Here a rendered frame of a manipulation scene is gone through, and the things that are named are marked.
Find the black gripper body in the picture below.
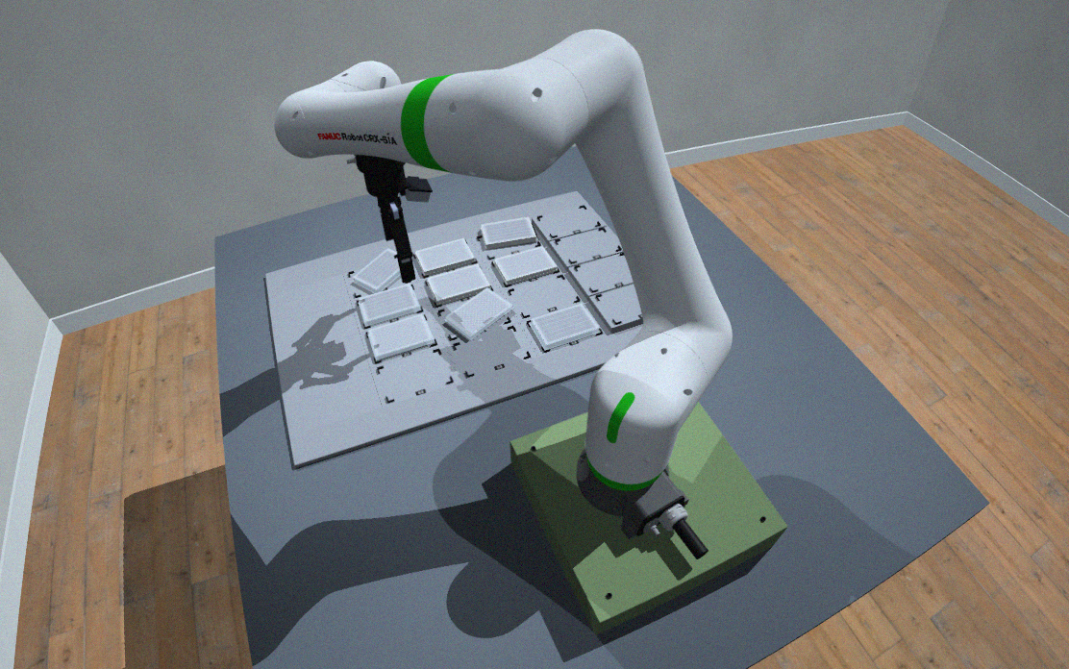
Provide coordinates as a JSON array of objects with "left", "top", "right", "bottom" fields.
[{"left": 363, "top": 166, "right": 406, "bottom": 216}]

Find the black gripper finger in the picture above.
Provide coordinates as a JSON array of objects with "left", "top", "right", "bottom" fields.
[
  {"left": 379, "top": 197, "right": 416, "bottom": 283},
  {"left": 377, "top": 197, "right": 393, "bottom": 242}
]

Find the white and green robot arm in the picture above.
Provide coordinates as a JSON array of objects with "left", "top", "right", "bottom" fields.
[{"left": 274, "top": 29, "right": 733, "bottom": 559}]

